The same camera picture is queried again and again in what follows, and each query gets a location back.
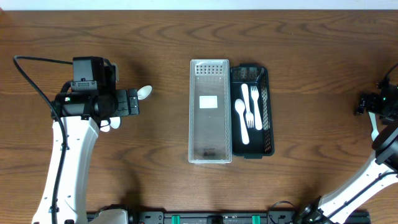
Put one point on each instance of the white plastic fork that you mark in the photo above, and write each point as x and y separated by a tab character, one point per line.
257	115

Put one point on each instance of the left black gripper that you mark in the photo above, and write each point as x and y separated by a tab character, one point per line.
122	109

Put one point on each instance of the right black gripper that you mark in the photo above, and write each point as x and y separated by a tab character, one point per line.
374	99

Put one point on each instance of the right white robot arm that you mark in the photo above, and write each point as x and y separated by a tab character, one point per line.
379	171

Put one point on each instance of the pink-white plastic spoon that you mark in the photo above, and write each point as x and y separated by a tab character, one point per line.
240	109

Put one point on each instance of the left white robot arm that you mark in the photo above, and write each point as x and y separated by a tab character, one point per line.
64	197

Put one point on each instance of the clear plastic basket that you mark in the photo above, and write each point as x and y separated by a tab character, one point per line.
209	140

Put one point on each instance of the dark green plastic basket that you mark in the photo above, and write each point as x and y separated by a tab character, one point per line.
261	142

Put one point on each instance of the white plastic spoon under arm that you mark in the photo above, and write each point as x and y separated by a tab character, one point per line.
144	92

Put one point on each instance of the pink plastic fork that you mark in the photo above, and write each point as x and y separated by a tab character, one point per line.
249	115

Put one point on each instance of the white plastic spoon far left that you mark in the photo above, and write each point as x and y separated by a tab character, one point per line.
104	126

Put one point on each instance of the white plastic spoon crossed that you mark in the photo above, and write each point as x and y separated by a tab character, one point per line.
115	122

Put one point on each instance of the pale blue plastic fork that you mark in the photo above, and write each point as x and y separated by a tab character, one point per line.
375	131

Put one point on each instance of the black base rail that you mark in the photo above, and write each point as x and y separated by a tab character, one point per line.
280	216

